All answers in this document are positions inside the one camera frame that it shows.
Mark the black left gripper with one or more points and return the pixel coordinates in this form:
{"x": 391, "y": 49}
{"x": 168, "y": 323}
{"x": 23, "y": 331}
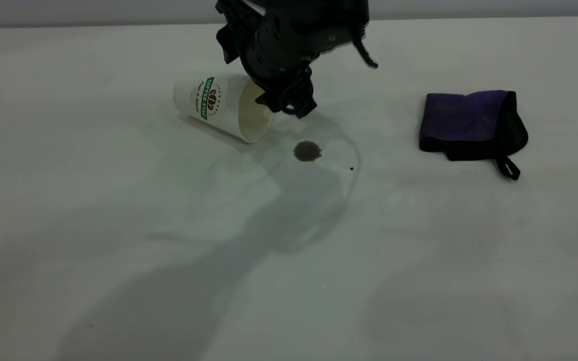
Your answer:
{"x": 274, "y": 45}

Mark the white Coffee Star paper cup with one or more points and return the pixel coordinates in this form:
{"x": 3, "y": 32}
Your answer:
{"x": 196, "y": 103}

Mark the purple and black cloth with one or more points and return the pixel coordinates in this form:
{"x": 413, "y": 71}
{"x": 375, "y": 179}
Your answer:
{"x": 464, "y": 123}

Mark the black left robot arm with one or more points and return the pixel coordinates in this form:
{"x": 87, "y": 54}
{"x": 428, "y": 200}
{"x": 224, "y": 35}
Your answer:
{"x": 336, "y": 22}

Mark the brown coffee spill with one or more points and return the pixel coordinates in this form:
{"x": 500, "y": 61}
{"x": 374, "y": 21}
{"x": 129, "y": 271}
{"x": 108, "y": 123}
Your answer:
{"x": 307, "y": 151}

